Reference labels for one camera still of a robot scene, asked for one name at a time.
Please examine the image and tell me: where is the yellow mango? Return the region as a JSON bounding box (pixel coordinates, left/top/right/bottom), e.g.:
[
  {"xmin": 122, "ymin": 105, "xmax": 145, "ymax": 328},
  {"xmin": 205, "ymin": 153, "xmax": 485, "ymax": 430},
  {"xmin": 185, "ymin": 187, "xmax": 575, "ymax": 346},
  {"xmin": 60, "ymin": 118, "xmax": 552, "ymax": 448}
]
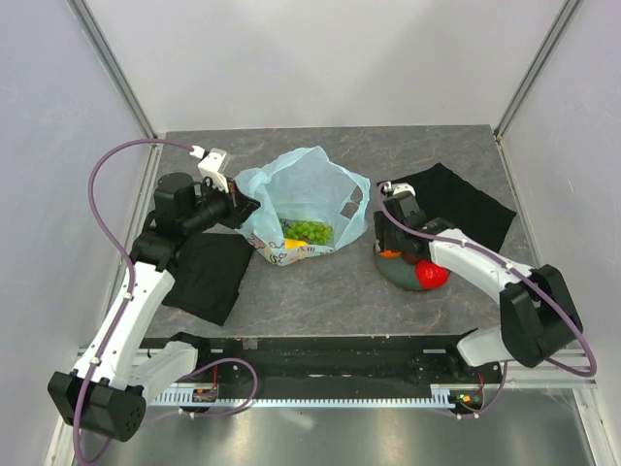
[{"xmin": 284, "ymin": 238, "xmax": 308, "ymax": 250}]

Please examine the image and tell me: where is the left aluminium corner post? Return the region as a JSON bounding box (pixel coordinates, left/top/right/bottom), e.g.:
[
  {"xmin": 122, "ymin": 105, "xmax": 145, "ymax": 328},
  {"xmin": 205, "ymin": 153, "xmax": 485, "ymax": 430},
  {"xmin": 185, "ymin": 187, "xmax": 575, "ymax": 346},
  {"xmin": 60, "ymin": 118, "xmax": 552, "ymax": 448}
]
[{"xmin": 67, "ymin": 0, "xmax": 157, "ymax": 137}]

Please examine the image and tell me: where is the aluminium corner post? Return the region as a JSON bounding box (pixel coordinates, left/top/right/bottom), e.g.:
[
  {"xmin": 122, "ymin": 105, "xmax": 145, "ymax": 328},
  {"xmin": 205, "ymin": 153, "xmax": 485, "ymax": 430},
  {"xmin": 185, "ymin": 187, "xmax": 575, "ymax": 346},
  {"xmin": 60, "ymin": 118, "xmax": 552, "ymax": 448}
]
[
  {"xmin": 493, "ymin": 0, "xmax": 582, "ymax": 143},
  {"xmin": 67, "ymin": 0, "xmax": 157, "ymax": 137}
]

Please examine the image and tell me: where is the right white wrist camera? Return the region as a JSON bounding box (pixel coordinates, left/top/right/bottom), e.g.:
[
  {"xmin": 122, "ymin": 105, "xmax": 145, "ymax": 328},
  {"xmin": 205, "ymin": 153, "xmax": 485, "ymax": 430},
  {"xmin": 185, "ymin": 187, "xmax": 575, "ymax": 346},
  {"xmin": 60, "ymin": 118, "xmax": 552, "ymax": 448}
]
[{"xmin": 379, "ymin": 182, "xmax": 416, "ymax": 197}]

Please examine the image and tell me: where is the black cloth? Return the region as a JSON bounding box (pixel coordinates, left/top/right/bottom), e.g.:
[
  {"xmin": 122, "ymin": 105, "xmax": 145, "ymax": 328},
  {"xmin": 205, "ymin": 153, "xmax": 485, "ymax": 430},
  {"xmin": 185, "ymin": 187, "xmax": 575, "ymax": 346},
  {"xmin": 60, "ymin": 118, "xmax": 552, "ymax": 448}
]
[
  {"xmin": 392, "ymin": 163, "xmax": 516, "ymax": 252},
  {"xmin": 162, "ymin": 233, "xmax": 254, "ymax": 326}
]

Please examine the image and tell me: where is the red apple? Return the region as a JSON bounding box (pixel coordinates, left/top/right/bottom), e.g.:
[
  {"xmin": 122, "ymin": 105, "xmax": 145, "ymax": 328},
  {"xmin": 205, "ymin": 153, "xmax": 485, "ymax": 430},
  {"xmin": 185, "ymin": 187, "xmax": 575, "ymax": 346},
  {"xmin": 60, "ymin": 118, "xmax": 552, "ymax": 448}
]
[{"xmin": 414, "ymin": 260, "xmax": 449, "ymax": 290}]

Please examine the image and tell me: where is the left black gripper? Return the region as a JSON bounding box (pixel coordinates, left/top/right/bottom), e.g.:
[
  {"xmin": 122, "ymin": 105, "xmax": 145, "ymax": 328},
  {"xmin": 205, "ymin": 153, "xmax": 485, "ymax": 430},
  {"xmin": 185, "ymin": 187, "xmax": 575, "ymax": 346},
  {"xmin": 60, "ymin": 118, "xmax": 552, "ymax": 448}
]
[{"xmin": 182, "ymin": 174, "xmax": 260, "ymax": 236}]

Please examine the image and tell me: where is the dark purple plum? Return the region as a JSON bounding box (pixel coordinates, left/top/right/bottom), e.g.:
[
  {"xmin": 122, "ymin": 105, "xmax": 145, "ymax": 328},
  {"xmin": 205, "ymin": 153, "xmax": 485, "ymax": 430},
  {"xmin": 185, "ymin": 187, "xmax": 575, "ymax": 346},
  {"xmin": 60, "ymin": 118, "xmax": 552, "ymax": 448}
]
[{"xmin": 402, "ymin": 252, "xmax": 422, "ymax": 265}]

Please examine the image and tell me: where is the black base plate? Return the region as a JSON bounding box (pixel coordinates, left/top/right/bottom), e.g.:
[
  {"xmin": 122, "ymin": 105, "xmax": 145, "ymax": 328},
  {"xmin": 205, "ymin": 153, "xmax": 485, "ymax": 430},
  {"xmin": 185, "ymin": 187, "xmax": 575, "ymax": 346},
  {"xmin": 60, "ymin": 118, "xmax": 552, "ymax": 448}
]
[{"xmin": 171, "ymin": 332, "xmax": 502, "ymax": 386}]

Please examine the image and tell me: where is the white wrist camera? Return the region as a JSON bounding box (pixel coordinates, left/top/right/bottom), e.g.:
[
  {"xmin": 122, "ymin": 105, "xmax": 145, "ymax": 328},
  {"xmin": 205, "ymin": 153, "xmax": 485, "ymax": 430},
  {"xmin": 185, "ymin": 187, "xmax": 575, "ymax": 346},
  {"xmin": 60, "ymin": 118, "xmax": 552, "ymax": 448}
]
[
  {"xmin": 189, "ymin": 146, "xmax": 231, "ymax": 193},
  {"xmin": 379, "ymin": 182, "xmax": 416, "ymax": 197}
]

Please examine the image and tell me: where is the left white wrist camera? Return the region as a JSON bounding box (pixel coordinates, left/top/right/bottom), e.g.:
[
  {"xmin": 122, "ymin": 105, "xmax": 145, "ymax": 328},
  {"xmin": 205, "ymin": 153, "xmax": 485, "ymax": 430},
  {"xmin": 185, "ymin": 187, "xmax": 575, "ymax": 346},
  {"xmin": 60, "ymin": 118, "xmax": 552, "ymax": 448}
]
[{"xmin": 189, "ymin": 146, "xmax": 231, "ymax": 193}]

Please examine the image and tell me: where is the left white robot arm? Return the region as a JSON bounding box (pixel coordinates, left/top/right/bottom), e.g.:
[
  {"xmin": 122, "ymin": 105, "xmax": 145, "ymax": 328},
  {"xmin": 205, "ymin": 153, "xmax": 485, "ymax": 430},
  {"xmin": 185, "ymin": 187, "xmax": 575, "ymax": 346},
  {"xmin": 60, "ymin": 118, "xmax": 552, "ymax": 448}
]
[{"xmin": 48, "ymin": 173, "xmax": 260, "ymax": 442}]

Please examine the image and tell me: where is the toothed cable duct rail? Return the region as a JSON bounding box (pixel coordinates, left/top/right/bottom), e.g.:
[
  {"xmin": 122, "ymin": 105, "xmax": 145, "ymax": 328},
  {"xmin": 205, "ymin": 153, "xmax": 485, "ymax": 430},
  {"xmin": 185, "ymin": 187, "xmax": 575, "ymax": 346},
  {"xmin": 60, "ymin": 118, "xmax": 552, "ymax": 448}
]
[{"xmin": 150, "ymin": 385, "xmax": 472, "ymax": 409}]

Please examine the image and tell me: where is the dark fruit plate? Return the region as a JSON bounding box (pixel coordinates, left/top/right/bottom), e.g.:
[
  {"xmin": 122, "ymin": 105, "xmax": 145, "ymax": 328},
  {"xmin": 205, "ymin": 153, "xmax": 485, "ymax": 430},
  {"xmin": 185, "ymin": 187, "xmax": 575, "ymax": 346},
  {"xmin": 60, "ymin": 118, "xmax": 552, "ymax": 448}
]
[{"xmin": 374, "ymin": 245, "xmax": 428, "ymax": 292}]

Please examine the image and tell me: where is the orange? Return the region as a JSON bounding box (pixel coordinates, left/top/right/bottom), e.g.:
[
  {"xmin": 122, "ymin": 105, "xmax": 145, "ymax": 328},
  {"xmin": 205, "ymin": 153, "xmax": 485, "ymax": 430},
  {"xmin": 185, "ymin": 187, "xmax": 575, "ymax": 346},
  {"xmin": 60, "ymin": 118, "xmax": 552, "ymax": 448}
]
[{"xmin": 379, "ymin": 250, "xmax": 401, "ymax": 258}]

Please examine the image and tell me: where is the green grape bunch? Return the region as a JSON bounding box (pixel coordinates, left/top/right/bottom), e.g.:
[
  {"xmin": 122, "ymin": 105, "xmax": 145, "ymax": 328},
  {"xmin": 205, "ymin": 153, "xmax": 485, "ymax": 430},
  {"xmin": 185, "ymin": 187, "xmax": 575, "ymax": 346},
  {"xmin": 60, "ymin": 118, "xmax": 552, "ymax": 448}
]
[{"xmin": 284, "ymin": 220, "xmax": 333, "ymax": 246}]

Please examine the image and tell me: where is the right black cloth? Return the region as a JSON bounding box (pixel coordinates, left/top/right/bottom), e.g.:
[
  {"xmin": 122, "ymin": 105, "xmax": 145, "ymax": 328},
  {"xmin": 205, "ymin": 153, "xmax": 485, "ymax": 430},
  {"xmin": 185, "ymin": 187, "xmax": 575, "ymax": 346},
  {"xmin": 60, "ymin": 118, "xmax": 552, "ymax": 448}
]
[{"xmin": 392, "ymin": 163, "xmax": 516, "ymax": 252}]

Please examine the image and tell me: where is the right aluminium corner post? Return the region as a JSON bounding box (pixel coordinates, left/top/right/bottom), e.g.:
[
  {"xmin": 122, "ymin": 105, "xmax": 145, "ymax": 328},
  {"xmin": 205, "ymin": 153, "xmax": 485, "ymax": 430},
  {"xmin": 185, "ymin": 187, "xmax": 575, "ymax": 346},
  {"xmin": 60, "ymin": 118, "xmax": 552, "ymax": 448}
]
[{"xmin": 493, "ymin": 0, "xmax": 582, "ymax": 143}]

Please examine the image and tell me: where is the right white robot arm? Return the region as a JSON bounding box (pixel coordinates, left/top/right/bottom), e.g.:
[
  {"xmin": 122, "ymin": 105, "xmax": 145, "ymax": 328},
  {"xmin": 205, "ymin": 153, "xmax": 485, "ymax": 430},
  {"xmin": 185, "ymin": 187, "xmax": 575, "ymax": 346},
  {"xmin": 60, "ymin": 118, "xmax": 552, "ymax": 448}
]
[{"xmin": 374, "ymin": 182, "xmax": 586, "ymax": 383}]

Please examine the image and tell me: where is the left black cloth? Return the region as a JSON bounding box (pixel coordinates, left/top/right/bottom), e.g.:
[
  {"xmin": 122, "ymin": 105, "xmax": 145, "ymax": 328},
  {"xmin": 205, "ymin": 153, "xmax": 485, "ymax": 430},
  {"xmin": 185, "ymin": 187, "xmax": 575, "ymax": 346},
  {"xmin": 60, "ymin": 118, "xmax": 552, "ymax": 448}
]
[{"xmin": 162, "ymin": 233, "xmax": 254, "ymax": 326}]

